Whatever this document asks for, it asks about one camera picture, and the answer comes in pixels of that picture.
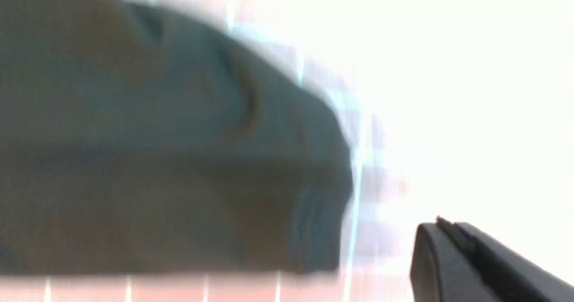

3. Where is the dark gray long-sleeved shirt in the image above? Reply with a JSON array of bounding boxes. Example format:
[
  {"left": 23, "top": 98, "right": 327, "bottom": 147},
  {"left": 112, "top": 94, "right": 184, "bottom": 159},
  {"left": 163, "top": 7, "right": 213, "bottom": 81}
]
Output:
[{"left": 0, "top": 0, "right": 353, "bottom": 276}]

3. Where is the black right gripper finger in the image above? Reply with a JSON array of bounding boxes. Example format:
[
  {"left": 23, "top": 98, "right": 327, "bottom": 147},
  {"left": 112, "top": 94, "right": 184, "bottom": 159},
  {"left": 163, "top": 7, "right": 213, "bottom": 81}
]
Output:
[{"left": 410, "top": 217, "right": 574, "bottom": 302}]

